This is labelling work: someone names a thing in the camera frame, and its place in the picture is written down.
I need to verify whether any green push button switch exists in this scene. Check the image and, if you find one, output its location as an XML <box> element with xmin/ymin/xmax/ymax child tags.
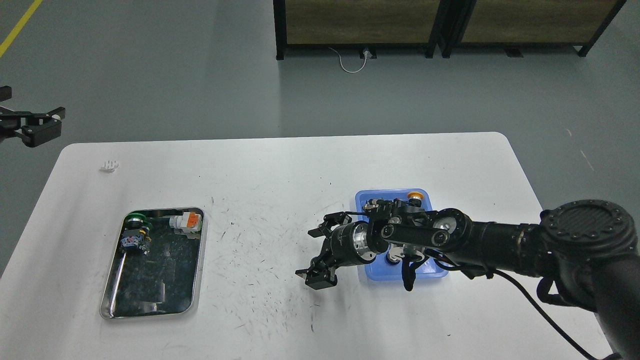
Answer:
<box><xmin>118</xmin><ymin>212</ymin><xmax>153</xmax><ymax>255</ymax></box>

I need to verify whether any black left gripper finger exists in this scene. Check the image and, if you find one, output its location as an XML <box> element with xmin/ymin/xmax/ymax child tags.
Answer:
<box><xmin>14</xmin><ymin>120</ymin><xmax>63</xmax><ymax>148</ymax></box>
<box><xmin>20</xmin><ymin>106</ymin><xmax>66</xmax><ymax>126</ymax></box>

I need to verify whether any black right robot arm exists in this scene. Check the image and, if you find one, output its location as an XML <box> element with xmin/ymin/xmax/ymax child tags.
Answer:
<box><xmin>295</xmin><ymin>192</ymin><xmax>640</xmax><ymax>360</ymax></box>

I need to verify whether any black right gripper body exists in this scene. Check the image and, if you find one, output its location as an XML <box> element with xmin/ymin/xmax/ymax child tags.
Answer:
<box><xmin>322</xmin><ymin>221</ymin><xmax>386</xmax><ymax>268</ymax></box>

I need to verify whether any orange white switch part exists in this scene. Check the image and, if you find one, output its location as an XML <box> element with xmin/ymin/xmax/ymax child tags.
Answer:
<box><xmin>168</xmin><ymin>211</ymin><xmax>203</xmax><ymax>239</ymax></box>

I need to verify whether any blue plastic tray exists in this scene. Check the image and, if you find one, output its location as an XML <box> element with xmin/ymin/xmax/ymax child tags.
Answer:
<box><xmin>354</xmin><ymin>187</ymin><xmax>449</xmax><ymax>285</ymax></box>

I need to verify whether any silver metal tray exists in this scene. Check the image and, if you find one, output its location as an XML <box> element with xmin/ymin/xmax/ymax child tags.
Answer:
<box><xmin>99</xmin><ymin>207</ymin><xmax>206</xmax><ymax>320</ymax></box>

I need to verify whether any black frame wooden cabinet right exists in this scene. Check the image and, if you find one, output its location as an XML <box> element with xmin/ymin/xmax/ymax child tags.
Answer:
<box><xmin>439</xmin><ymin>0</ymin><xmax>626</xmax><ymax>59</ymax></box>

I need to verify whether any white cable on floor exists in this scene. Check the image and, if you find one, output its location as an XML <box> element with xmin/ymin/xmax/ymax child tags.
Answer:
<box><xmin>329</xmin><ymin>47</ymin><xmax>375</xmax><ymax>74</ymax></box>

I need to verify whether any black gear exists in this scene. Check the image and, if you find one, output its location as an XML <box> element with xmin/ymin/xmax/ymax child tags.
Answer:
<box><xmin>309</xmin><ymin>257</ymin><xmax>319</xmax><ymax>271</ymax></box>
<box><xmin>385</xmin><ymin>251</ymin><xmax>403</xmax><ymax>265</ymax></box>

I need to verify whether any black frame wooden cabinet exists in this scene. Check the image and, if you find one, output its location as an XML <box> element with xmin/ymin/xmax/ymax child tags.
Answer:
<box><xmin>439</xmin><ymin>0</ymin><xmax>626</xmax><ymax>59</ymax></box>
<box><xmin>273</xmin><ymin>0</ymin><xmax>453</xmax><ymax>60</ymax></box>

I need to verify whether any black frame wooden cabinet left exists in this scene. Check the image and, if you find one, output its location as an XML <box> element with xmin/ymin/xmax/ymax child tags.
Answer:
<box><xmin>273</xmin><ymin>0</ymin><xmax>453</xmax><ymax>60</ymax></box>

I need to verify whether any small white plastic clip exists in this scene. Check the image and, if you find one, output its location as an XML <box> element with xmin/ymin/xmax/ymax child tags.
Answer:
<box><xmin>99</xmin><ymin>160</ymin><xmax>120</xmax><ymax>174</ymax></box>

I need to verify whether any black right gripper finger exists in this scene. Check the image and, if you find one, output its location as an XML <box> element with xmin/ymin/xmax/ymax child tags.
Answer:
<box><xmin>295</xmin><ymin>255</ymin><xmax>338</xmax><ymax>290</ymax></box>
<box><xmin>307</xmin><ymin>212</ymin><xmax>353</xmax><ymax>239</ymax></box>

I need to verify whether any yellow push button switch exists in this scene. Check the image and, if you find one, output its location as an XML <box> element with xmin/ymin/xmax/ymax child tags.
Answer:
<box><xmin>407</xmin><ymin>191</ymin><xmax>425</xmax><ymax>208</ymax></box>

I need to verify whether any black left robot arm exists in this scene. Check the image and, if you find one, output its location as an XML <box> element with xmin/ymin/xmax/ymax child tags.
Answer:
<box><xmin>0</xmin><ymin>106</ymin><xmax>66</xmax><ymax>148</ymax></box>

